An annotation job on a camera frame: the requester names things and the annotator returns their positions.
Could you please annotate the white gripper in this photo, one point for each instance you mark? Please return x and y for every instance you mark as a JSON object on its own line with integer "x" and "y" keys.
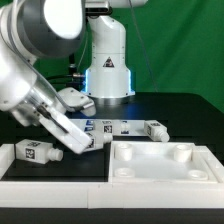
{"x": 64, "y": 130}

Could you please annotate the grey camera on pole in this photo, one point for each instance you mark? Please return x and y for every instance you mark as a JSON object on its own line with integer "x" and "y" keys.
{"x": 97, "y": 7}

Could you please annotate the white sheet with tags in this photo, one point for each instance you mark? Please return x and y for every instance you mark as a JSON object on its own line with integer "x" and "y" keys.
{"x": 136, "y": 126}

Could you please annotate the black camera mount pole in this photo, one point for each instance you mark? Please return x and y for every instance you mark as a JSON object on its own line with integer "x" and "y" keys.
{"x": 72, "y": 65}

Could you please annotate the white square tabletop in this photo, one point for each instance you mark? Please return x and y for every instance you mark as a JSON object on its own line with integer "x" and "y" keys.
{"x": 141, "y": 162}

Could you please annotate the white U-shaped fence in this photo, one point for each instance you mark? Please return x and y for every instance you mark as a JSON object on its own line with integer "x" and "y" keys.
{"x": 104, "y": 194}

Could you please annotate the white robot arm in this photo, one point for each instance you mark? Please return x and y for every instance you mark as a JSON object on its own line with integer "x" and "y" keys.
{"x": 33, "y": 29}

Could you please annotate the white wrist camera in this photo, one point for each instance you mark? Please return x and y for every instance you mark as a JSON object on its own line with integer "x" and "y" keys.
{"x": 75, "y": 101}

